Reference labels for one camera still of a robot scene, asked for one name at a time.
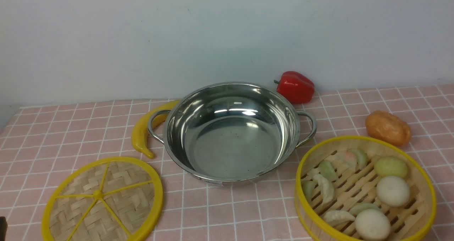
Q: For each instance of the yellow rimmed woven steamer lid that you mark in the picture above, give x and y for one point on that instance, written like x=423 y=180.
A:
x=112 y=199

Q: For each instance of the yellow rimmed bamboo steamer basket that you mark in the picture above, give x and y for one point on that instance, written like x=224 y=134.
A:
x=411 y=222

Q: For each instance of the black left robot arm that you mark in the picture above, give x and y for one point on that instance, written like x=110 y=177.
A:
x=3 y=228

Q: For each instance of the red toy bell pepper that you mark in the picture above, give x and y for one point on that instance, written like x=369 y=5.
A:
x=295 y=87

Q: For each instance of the yellow toy banana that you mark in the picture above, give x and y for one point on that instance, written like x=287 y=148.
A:
x=140 y=131

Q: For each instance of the green toy dumpling left edge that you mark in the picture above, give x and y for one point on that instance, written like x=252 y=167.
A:
x=308 y=188

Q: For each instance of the white toy dumpling centre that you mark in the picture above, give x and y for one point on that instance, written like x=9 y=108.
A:
x=326 y=187

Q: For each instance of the white toy dumpling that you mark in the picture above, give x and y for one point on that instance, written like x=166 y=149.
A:
x=336 y=217
x=326 y=187

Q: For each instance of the pink green toy dumpling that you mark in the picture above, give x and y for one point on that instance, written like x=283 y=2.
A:
x=354 y=158

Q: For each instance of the white toy dumpling bottom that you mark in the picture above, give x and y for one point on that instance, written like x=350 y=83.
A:
x=336 y=217

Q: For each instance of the orange toy potato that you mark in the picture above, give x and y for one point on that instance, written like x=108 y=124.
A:
x=388 y=127

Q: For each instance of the green toy dumpling bottom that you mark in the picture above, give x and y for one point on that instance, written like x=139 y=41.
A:
x=359 y=207

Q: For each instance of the green round toy bun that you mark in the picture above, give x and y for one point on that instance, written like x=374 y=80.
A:
x=391 y=166

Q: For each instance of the white round toy bun upper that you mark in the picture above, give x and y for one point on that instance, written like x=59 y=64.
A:
x=393 y=191

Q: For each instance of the white round toy bun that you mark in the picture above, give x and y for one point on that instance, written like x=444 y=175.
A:
x=372 y=225
x=393 y=191

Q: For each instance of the white round toy bun lower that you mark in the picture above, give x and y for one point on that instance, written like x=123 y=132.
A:
x=372 y=225

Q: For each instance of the pink checkered tablecloth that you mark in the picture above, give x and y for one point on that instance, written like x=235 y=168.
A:
x=41 y=146

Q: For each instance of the stainless steel two-handled pot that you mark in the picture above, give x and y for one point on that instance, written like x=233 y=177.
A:
x=232 y=132

